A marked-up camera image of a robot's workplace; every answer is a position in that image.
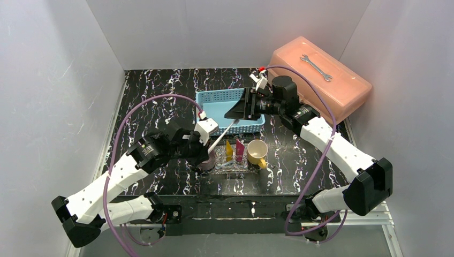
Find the pink plastic toolbox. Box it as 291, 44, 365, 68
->
269, 36, 372, 124

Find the yellow mug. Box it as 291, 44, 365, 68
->
247, 139, 268, 169

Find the purple mug black rim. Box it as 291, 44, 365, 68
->
197, 150, 216, 171

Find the blue plastic basket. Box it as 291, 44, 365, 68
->
195, 88, 266, 136

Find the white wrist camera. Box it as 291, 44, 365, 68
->
249, 67, 268, 92
194, 118, 218, 146

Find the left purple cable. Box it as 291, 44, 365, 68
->
103, 93, 207, 257

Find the white toothbrush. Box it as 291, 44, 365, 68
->
208, 119, 239, 154

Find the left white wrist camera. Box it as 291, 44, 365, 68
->
194, 118, 218, 146

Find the clear glass tray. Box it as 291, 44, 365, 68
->
210, 143, 261, 175

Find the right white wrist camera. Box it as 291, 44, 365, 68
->
249, 67, 268, 92

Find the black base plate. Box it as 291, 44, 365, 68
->
140, 194, 341, 238

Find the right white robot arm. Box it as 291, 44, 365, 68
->
224, 75, 393, 218

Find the pink toothpaste tube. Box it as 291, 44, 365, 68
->
236, 139, 245, 164

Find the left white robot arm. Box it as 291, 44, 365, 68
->
51, 126, 211, 248

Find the aluminium rail frame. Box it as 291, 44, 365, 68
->
65, 200, 405, 257

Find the grey toothbrush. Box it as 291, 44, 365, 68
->
215, 160, 236, 170

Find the yellow toothpaste tube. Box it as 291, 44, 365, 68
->
225, 140, 233, 162

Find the silver wrench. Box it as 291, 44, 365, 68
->
300, 55, 333, 82

